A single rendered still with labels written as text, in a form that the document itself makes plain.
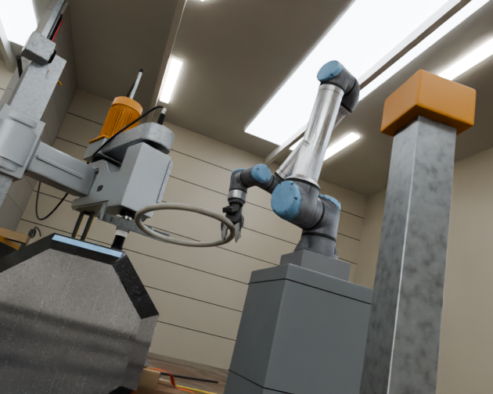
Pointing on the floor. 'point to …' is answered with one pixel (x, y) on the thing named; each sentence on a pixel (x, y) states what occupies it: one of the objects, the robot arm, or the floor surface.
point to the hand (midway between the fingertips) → (229, 238)
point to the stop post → (415, 234)
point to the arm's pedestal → (300, 334)
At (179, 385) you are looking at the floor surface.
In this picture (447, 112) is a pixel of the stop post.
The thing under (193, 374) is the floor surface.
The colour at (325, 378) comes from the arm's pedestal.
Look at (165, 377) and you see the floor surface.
